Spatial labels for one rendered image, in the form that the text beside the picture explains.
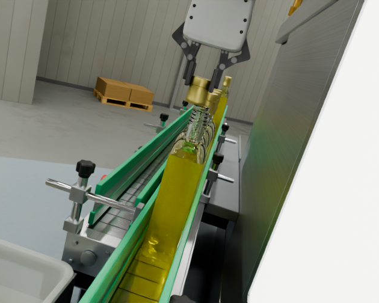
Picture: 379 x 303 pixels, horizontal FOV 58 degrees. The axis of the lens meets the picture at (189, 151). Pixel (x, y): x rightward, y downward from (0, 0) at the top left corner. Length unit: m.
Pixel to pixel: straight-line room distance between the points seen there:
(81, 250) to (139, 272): 0.12
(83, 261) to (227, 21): 0.46
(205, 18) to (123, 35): 7.35
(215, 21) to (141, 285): 0.42
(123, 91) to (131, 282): 6.56
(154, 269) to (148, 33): 7.58
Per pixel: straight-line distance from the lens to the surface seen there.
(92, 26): 7.78
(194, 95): 0.58
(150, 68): 8.13
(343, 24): 0.38
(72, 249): 0.64
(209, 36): 0.57
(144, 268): 0.58
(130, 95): 7.12
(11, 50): 5.58
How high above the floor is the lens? 1.39
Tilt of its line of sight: 16 degrees down
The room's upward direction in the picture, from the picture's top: 17 degrees clockwise
